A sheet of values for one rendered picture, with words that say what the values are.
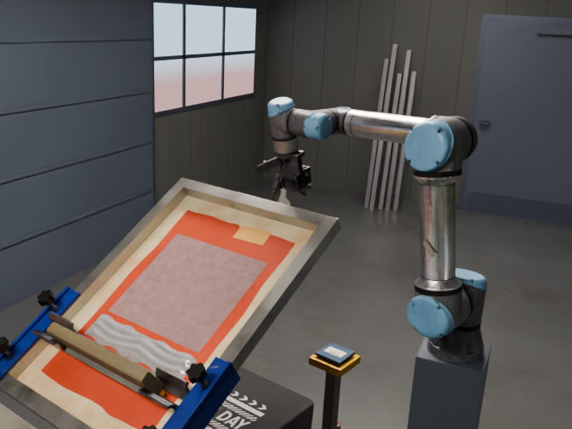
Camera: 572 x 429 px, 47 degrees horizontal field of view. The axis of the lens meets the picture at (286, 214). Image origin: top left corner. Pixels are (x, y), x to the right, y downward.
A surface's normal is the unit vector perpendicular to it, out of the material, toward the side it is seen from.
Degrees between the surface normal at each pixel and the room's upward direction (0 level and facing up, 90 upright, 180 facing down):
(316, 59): 90
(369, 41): 90
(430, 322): 97
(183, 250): 32
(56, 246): 90
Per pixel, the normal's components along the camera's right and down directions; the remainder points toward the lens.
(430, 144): -0.64, 0.07
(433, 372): -0.39, 0.25
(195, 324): -0.28, -0.70
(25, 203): 0.92, 0.15
